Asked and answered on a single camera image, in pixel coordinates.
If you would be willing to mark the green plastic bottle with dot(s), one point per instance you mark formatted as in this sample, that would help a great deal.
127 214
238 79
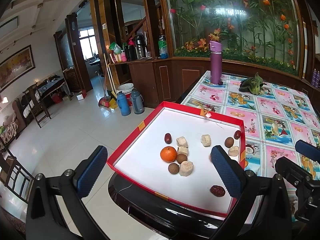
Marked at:
162 44

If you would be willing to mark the purple thermos bottle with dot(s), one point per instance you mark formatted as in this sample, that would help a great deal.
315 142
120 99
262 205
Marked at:
215 62

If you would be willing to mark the blue thermos flask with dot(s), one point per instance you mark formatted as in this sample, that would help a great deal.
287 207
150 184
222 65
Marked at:
123 104

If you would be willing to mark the red jujube top right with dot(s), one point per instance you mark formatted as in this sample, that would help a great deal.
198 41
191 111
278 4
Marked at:
237 134

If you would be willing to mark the orange tangerine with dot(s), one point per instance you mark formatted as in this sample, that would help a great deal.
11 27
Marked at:
168 154

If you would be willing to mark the red jujube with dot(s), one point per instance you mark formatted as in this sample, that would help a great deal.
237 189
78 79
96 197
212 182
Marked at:
167 138
237 134

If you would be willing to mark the colourful fruit print tablecloth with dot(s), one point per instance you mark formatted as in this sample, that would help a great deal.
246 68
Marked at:
274 120

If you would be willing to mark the grey thermos flask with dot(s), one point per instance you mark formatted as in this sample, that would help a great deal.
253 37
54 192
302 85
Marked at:
137 101

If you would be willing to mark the red box with white inside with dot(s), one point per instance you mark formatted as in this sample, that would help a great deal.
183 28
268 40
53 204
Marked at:
138 159

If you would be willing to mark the brown longan top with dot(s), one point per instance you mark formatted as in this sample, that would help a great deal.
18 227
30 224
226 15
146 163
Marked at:
229 142

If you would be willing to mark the red broom and dustpan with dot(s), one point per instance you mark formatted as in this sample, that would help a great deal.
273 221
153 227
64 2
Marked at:
109 99

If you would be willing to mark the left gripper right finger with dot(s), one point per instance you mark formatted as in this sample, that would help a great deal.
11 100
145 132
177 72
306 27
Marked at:
229 170

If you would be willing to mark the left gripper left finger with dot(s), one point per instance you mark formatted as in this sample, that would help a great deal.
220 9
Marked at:
89 170

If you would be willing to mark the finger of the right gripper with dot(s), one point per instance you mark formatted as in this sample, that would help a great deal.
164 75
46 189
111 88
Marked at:
308 150

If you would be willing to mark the wooden partition cabinet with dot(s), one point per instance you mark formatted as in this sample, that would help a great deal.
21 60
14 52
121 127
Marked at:
117 22

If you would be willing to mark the red jujube top left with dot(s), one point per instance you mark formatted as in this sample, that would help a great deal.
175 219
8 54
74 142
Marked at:
167 138

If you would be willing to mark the red jujube date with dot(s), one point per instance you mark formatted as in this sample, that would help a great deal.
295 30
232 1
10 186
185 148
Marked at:
217 191

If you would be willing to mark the framed wall painting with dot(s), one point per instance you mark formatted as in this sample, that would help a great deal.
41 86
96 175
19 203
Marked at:
15 66

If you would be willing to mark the black kettle flask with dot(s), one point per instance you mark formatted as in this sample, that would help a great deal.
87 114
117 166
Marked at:
140 46

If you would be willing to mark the floral glass screen panel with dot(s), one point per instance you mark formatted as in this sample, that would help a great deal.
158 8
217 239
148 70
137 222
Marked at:
263 32

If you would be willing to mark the white plastic bucket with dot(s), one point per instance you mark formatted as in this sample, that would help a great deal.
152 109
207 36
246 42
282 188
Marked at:
127 90

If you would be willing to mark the brown longan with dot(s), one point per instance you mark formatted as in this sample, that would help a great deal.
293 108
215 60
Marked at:
229 142
174 168

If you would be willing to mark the green leafy vegetable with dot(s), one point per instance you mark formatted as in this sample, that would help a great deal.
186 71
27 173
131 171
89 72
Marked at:
252 84

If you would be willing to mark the dark wooden chair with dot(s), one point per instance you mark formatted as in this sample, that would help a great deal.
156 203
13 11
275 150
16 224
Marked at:
35 104

